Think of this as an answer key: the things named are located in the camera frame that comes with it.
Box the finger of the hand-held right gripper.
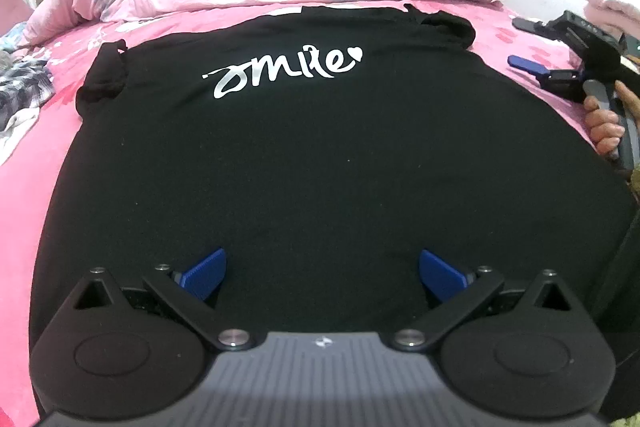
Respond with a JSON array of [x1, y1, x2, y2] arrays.
[[506, 54, 587, 101], [511, 16, 555, 36]]

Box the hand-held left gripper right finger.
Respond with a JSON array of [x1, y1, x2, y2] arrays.
[[389, 249, 577, 352]]

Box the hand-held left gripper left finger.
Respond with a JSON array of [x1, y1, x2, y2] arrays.
[[64, 248, 254, 352]]

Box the black printed t-shirt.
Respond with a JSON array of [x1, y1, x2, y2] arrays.
[[30, 4, 637, 344]]

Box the black white plaid shirt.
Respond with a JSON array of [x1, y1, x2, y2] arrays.
[[0, 52, 57, 128]]

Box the person's right forearm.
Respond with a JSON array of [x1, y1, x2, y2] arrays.
[[626, 163, 640, 208]]

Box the person's right hand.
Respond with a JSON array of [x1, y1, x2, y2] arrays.
[[583, 80, 640, 156]]

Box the pale pink fluffy cloth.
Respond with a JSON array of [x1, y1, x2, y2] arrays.
[[584, 0, 640, 38]]

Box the person's black pants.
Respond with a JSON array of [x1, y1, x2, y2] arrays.
[[599, 207, 640, 370]]

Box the pink floral bed blanket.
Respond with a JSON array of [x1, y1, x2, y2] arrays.
[[0, 0, 640, 413]]

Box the light blue floral cloth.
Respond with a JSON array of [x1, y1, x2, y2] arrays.
[[0, 22, 37, 58]]

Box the pink pillow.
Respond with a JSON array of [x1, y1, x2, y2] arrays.
[[0, 0, 37, 41]]

